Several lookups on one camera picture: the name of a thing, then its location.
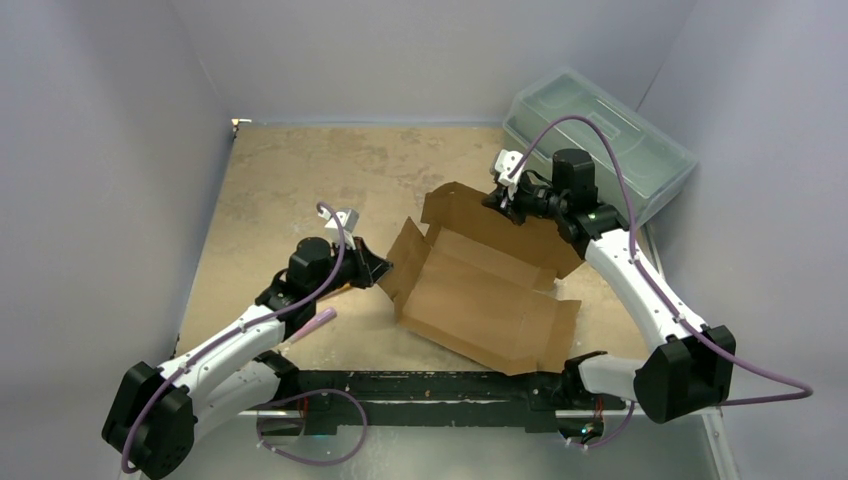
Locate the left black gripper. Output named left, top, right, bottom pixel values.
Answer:
left=310, top=235, right=392, bottom=301

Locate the brown cardboard box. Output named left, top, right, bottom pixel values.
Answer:
left=379, top=182, right=583, bottom=376

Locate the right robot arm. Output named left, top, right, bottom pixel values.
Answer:
left=483, top=149, right=736, bottom=423

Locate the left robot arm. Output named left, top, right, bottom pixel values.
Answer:
left=101, top=236, right=393, bottom=479

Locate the purple highlighter marker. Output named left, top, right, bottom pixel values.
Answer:
left=286, top=307, right=337, bottom=343

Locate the translucent green plastic toolbox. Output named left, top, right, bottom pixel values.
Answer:
left=502, top=67, right=697, bottom=227

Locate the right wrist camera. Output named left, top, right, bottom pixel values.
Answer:
left=489, top=149, right=523, bottom=187

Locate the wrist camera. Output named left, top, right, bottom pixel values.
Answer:
left=489, top=149, right=523, bottom=187
left=319, top=207, right=359, bottom=249

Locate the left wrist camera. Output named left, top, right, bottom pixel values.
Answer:
left=319, top=207, right=359, bottom=249

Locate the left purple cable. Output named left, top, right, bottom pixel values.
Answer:
left=119, top=201, right=348, bottom=475

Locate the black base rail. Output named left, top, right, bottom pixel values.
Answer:
left=267, top=370, right=626, bottom=435

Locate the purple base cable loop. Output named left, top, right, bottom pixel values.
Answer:
left=254, top=388, right=369, bottom=468

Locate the aluminium frame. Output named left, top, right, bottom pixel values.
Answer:
left=162, top=400, right=739, bottom=479

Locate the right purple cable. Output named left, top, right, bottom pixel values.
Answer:
left=513, top=115, right=814, bottom=407

